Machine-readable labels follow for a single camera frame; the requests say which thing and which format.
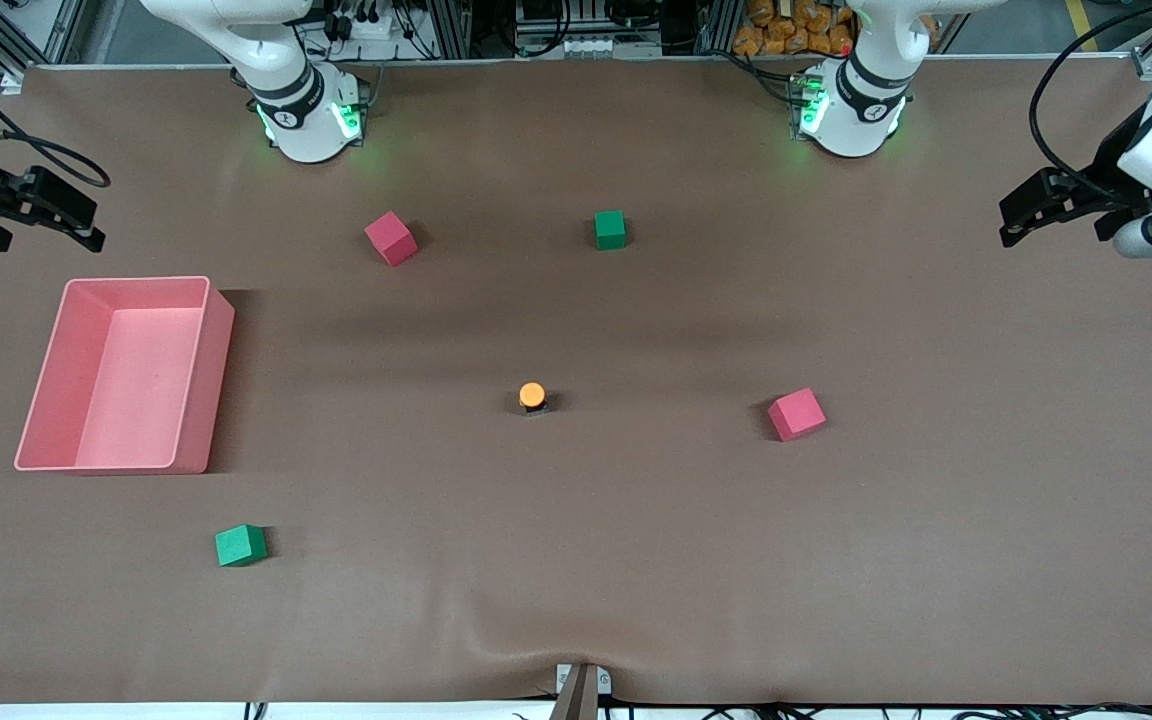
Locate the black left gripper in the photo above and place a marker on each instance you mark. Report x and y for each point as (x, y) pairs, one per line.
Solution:
(1108, 166)

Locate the orange-capped black push button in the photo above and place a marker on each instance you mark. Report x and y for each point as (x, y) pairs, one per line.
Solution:
(532, 397)

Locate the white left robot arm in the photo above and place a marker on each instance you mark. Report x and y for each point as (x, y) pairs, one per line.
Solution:
(851, 110)

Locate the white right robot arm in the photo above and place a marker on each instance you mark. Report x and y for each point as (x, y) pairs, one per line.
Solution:
(311, 110)

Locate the pink plastic bin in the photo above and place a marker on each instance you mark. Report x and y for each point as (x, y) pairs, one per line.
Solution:
(136, 380)

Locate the pile of orange items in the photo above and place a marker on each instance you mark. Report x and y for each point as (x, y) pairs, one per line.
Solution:
(786, 30)

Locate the red foam cube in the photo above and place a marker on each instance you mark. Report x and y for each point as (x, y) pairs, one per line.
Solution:
(796, 414)
(391, 238)

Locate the white power strip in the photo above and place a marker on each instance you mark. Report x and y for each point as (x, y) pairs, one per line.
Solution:
(366, 27)

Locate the green foam cube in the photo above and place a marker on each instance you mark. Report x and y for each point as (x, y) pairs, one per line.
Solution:
(609, 230)
(239, 546)

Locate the brown table mat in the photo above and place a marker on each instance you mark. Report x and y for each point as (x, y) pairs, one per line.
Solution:
(576, 560)

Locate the metal table clamp bracket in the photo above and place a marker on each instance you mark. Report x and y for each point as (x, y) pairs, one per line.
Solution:
(581, 690)

